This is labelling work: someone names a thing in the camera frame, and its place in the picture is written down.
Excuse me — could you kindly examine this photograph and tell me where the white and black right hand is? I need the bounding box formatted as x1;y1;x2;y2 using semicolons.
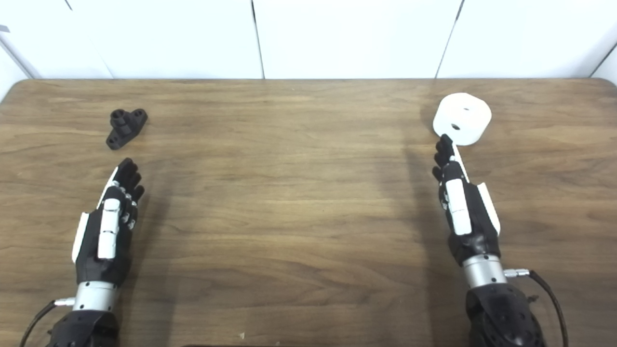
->
432;134;508;290

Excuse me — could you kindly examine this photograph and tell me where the white and black left hand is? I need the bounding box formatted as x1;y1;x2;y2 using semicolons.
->
71;158;145;313

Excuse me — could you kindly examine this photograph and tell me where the round white piece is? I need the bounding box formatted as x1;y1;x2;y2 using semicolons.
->
432;93;493;146

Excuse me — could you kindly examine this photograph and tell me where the black flanged holder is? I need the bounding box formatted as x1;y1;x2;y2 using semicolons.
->
106;108;148;150

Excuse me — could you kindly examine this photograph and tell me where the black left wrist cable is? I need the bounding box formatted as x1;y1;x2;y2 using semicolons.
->
19;299;75;347

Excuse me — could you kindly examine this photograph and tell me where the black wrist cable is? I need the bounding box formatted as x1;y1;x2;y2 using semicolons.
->
504;268;569;347
19;299;75;347

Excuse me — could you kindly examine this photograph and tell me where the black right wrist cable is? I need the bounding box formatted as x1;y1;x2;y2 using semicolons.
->
504;268;569;347

